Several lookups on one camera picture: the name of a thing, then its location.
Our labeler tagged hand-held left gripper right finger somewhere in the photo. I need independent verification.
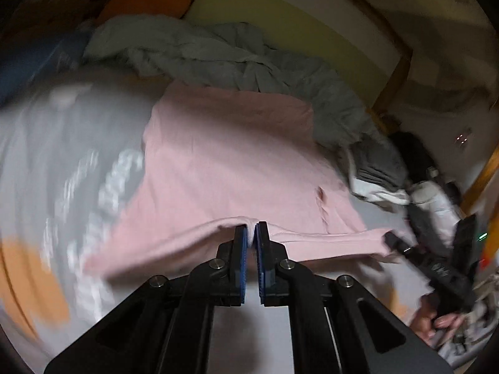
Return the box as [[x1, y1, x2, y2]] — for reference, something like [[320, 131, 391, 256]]
[[254, 221, 455, 374]]

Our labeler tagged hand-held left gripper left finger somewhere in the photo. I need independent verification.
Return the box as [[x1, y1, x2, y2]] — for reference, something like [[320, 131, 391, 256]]
[[44, 222, 249, 374]]

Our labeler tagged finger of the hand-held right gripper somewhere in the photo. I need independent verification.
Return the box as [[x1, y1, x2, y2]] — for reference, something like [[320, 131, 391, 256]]
[[384, 232, 433, 277]]

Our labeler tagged pink shirt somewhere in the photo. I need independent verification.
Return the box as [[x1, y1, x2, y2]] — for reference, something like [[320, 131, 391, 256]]
[[84, 80, 414, 281]]

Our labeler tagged person's right hand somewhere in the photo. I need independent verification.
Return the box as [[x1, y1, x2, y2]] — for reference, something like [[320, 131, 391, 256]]
[[409, 306, 468, 345]]

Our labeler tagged grey folded garment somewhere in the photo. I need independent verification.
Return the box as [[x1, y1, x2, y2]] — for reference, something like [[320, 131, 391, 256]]
[[339, 134, 410, 193]]

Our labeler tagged grey duvet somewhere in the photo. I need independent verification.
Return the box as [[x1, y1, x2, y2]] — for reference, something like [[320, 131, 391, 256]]
[[84, 13, 375, 145]]

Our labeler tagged yellow white headboard cushion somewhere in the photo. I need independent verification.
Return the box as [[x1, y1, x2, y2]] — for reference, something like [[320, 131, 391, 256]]
[[183, 0, 404, 106]]

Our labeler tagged blue pillow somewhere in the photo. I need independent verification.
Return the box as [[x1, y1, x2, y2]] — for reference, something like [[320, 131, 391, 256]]
[[0, 31, 92, 106]]

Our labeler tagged wooden bed frame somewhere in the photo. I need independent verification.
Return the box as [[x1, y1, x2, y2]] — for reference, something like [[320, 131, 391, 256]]
[[312, 0, 499, 219]]

